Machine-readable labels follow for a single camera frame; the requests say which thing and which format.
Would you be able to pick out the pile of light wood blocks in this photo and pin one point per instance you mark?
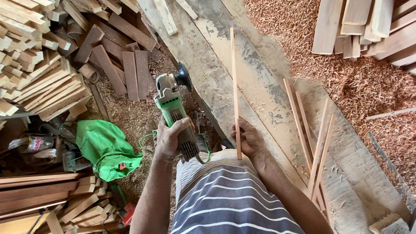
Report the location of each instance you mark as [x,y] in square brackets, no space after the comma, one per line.
[35,65]

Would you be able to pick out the green cloth bag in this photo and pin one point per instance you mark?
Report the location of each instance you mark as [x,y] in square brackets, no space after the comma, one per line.
[102,146]

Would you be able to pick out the labelled tin can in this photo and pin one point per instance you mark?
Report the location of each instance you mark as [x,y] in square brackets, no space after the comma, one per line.
[35,143]

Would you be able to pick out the stack of pale wooden planks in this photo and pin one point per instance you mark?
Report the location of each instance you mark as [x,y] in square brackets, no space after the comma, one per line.
[367,29]

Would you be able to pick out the striped grey shirt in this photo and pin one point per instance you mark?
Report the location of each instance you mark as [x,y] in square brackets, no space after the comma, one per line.
[227,198]

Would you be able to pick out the thin wooden strip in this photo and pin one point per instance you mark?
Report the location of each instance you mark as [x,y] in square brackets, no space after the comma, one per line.
[320,143]
[295,117]
[325,152]
[234,81]
[307,130]

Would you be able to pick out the person's left foot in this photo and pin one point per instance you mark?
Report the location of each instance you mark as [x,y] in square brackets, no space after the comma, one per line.
[196,122]

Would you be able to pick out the person's right hand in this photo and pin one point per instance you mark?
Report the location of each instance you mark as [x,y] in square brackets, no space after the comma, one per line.
[252,141]

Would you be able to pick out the heap of reddish wood shavings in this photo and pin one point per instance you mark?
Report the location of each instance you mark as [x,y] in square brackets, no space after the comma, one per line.
[357,91]

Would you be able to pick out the person's right foot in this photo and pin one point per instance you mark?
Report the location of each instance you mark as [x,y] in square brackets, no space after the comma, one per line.
[224,144]

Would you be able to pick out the long pale wooden slat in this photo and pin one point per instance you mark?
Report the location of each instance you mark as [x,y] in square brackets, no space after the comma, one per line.
[390,113]

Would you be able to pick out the person's foot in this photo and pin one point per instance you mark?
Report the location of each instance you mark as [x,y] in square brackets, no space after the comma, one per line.
[196,122]
[224,144]

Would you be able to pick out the person's right fingers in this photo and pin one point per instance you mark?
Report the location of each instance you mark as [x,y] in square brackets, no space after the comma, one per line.
[243,127]

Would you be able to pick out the red power tool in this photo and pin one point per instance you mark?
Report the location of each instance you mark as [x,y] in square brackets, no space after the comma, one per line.
[127,214]

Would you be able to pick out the grey power tool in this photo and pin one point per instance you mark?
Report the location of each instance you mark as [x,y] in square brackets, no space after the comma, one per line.
[73,161]

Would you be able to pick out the long wooden workbench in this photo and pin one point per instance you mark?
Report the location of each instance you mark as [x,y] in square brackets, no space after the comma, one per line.
[260,71]

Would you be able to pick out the short light wooden batten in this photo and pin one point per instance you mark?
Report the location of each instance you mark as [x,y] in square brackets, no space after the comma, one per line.
[166,16]
[188,8]

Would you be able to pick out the green angle grinder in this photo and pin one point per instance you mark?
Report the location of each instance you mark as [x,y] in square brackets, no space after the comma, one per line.
[170,104]

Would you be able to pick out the wooden bristle brush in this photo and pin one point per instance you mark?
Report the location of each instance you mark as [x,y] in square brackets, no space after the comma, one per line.
[388,225]

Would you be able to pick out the pile of dark wooden boards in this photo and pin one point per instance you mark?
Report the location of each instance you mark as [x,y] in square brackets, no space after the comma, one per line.
[110,58]

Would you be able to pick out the person's left hand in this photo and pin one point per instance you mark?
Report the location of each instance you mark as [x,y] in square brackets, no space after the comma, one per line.
[167,139]

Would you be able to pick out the stack of brown wood offcuts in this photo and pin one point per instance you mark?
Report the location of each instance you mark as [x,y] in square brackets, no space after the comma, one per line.
[42,201]

